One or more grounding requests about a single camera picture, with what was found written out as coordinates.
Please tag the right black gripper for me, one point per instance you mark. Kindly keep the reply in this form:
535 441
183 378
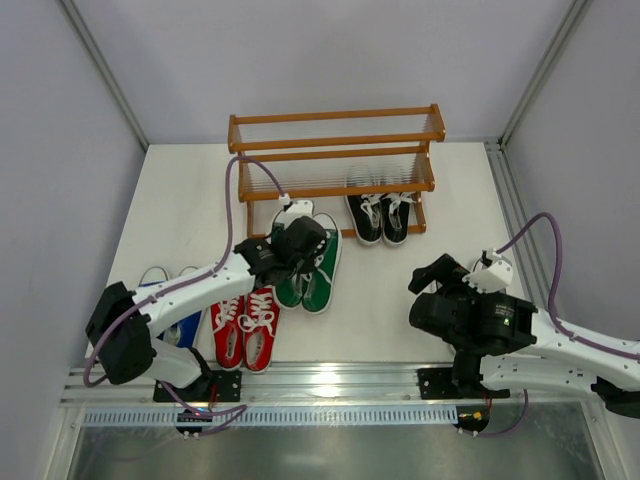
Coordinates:
427 315

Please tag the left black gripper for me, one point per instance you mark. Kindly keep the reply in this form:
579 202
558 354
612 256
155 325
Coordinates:
304 259

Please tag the green sneaker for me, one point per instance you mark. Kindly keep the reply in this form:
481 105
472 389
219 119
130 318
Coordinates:
290 293
319 283

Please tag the black sneaker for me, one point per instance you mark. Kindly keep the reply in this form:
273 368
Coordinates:
366 214
395 209

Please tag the grey sneaker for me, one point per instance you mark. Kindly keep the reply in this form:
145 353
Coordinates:
486 263

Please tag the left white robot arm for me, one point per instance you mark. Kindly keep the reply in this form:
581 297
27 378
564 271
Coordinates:
125 327

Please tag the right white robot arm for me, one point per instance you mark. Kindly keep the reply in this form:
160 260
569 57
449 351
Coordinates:
502 343

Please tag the wooden shoe shelf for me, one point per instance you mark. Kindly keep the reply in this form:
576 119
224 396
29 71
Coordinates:
335 154

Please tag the right red sneaker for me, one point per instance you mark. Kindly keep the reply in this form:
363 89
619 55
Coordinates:
259 326

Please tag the red sneaker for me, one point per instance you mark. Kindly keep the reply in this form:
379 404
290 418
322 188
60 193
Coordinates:
227 333
259 326

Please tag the left red sneaker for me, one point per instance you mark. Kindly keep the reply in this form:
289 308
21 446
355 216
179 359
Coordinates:
227 333

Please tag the right blue sneaker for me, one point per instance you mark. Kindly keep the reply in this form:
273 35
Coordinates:
182 334

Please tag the blue sneaker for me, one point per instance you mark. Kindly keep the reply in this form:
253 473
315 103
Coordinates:
182 334
153 276

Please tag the left blue sneaker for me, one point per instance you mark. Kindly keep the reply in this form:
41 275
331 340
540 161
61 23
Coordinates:
153 276

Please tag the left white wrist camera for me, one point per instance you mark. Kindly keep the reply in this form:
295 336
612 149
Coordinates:
293 209

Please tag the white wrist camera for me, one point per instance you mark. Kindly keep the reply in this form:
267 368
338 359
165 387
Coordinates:
293 209
494 273

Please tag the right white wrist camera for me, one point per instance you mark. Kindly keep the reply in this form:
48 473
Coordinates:
494 273

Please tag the aluminium right side rail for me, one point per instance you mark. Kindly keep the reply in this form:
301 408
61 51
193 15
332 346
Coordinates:
527 256

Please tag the aluminium rail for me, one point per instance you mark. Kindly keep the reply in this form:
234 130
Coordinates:
527 256
305 382

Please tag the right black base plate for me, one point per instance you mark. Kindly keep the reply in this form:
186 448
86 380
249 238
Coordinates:
436 384

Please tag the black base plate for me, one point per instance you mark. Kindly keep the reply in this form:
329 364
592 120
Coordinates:
217 386
436 384

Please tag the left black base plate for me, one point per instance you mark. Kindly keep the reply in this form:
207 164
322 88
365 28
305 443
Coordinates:
217 386

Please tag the slotted grey cable duct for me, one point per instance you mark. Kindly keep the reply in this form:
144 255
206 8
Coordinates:
277 416

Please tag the aluminium front rail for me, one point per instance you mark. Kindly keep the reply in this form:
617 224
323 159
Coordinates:
305 382

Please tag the right aluminium corner post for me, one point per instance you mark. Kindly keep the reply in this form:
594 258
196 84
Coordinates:
545 67

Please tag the aluminium corner post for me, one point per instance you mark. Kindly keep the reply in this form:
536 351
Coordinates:
83 33
545 67

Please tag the left aluminium corner post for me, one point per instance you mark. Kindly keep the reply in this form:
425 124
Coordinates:
83 33

